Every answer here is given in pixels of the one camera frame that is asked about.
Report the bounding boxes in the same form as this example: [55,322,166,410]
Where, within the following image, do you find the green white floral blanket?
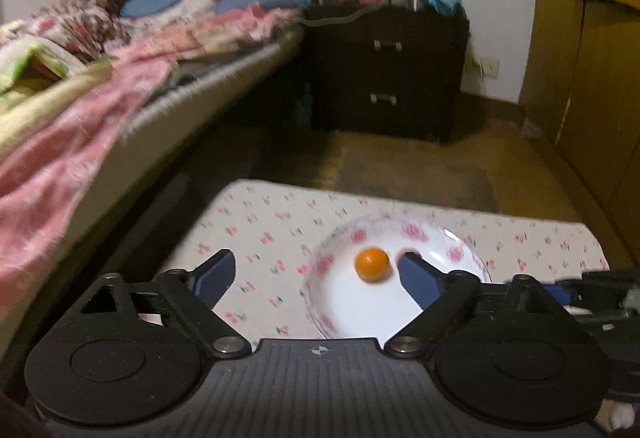
[0,20,112,92]

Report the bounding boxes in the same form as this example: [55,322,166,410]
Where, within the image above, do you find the grey cable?
[294,4,372,27]

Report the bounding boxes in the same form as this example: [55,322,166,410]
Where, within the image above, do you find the white cherry print tablecloth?
[150,179,612,355]

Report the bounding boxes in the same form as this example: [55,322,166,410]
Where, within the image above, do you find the small orange mandarin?
[355,248,391,285]

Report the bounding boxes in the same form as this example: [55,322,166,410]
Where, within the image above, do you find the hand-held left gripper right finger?
[382,252,586,360]

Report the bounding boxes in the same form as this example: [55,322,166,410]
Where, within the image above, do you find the white floral rimmed plate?
[300,213,493,341]

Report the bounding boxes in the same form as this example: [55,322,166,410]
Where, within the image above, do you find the pink patterned quilt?
[106,0,302,64]

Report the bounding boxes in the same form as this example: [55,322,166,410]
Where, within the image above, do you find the dark floral cloth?
[34,0,135,64]

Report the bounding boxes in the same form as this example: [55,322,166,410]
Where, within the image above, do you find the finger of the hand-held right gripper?
[542,282,640,326]
[580,268,640,291]

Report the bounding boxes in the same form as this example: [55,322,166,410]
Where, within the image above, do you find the pale yellow blanket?
[0,62,115,159]

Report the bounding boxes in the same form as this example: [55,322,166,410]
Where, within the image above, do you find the yellow wooden wardrobe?
[517,0,640,265]

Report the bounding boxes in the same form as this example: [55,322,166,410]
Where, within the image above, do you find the pink floral blanket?
[0,58,175,289]

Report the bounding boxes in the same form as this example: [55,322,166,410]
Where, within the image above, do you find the dark wooden bed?
[0,0,343,369]

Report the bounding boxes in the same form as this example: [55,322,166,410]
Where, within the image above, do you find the dark brown nightstand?
[305,2,471,145]

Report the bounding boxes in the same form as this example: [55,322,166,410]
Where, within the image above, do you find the beige wall outlet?
[467,55,501,78]

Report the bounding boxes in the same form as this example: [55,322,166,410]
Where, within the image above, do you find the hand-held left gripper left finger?
[80,248,253,360]

